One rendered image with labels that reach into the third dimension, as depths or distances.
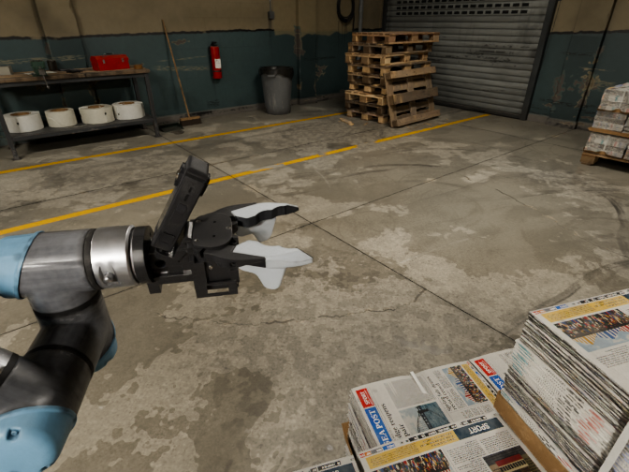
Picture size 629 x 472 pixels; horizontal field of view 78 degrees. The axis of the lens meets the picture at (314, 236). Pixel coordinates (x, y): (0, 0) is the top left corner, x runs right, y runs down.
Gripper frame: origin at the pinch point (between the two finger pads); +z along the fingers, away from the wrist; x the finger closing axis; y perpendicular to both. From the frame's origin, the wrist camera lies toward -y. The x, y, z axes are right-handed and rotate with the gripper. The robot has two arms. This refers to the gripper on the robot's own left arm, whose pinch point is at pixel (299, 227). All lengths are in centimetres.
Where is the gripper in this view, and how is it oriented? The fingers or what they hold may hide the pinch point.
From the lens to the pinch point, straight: 50.3
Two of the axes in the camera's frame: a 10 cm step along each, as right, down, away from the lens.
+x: 1.9, 5.9, -7.9
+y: -0.3, 8.0, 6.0
